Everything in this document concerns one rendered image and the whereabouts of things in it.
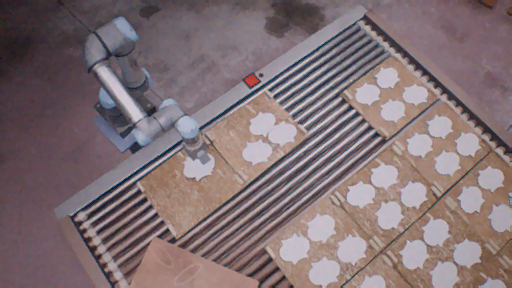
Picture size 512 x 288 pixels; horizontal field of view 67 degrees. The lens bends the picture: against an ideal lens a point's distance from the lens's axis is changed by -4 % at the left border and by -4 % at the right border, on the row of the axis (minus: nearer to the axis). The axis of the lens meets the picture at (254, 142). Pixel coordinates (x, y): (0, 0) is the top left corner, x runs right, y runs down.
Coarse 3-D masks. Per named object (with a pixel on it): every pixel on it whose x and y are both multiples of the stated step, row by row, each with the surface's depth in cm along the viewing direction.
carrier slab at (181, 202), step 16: (176, 160) 199; (224, 160) 198; (160, 176) 195; (176, 176) 195; (208, 176) 195; (224, 176) 195; (160, 192) 192; (176, 192) 192; (192, 192) 192; (208, 192) 192; (224, 192) 192; (160, 208) 189; (176, 208) 189; (192, 208) 189; (208, 208) 189; (176, 224) 186; (192, 224) 186
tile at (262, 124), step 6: (264, 114) 207; (270, 114) 207; (252, 120) 206; (258, 120) 206; (264, 120) 205; (270, 120) 205; (252, 126) 205; (258, 126) 204; (264, 126) 204; (270, 126) 204; (252, 132) 203; (258, 132) 203; (264, 132) 203
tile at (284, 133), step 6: (276, 126) 205; (282, 126) 205; (288, 126) 205; (270, 132) 203; (276, 132) 203; (282, 132) 203; (288, 132) 203; (294, 132) 203; (270, 138) 202; (276, 138) 202; (282, 138) 202; (288, 138) 202; (282, 144) 201
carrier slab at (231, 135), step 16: (256, 96) 213; (240, 112) 209; (256, 112) 209; (272, 112) 209; (224, 128) 205; (240, 128) 205; (224, 144) 202; (240, 144) 202; (272, 144) 202; (288, 144) 202; (240, 160) 198; (272, 160) 198; (240, 176) 195; (256, 176) 195
